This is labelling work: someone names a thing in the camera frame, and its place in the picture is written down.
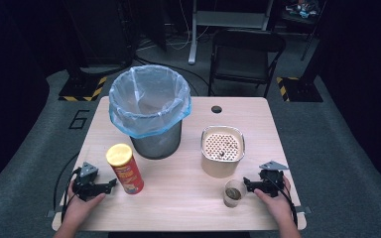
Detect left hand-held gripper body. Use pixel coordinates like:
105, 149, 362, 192
71, 161, 111, 202

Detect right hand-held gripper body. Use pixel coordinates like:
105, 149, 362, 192
257, 160, 290, 198

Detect red chip can yellow lid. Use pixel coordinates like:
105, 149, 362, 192
105, 143, 145, 195

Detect person's left hand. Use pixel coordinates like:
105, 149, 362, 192
65, 178, 107, 230

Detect person's right hand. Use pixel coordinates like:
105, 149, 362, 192
253, 176, 294, 229

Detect square metal container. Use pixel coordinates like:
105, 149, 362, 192
199, 125, 247, 179

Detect perforated metal strainer insert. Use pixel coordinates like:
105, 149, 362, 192
203, 131, 244, 163

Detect grey mesh trash bin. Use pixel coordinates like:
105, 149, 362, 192
129, 120, 184, 161

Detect translucent blue bin bag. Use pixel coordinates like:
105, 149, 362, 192
107, 63, 192, 140

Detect black stand base hazard stripes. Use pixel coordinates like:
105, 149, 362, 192
58, 64, 109, 103
276, 75, 324, 103

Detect black folding chair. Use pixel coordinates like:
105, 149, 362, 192
207, 28, 288, 99

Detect cluttered dark shelf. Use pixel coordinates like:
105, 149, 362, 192
281, 0, 326, 22

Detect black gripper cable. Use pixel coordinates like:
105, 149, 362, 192
53, 152, 81, 223
266, 172, 300, 228

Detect white floor cables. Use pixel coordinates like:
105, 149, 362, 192
135, 0, 210, 52

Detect white metal desk frame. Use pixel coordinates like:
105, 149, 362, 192
188, 0, 275, 65

